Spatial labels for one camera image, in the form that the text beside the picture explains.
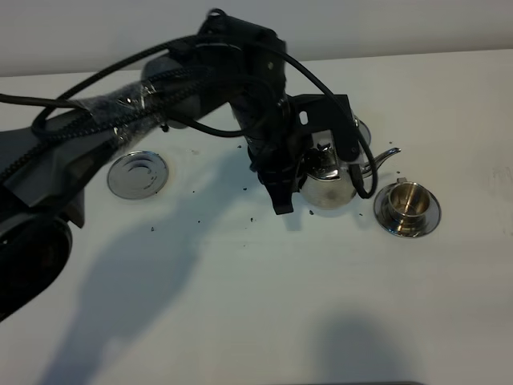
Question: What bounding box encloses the near steel teacup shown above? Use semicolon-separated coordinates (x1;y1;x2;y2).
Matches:
387;178;430;222

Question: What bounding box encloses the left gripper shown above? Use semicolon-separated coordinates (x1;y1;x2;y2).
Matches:
232;94;359;215

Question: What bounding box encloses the teapot steel saucer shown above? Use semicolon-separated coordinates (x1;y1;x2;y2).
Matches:
107;151;169;201

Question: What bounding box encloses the stainless steel teapot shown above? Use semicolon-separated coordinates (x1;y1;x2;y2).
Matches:
299;131;402;211

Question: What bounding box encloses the loose black usb cable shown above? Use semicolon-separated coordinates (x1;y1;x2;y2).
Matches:
0;8;381;200

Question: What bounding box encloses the near steel saucer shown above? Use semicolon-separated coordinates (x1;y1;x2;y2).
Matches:
373;181;442;238

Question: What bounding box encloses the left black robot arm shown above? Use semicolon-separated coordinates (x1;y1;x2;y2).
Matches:
1;9;370;318

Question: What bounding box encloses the far steel saucer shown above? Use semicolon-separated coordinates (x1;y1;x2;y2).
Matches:
354;116;372;146

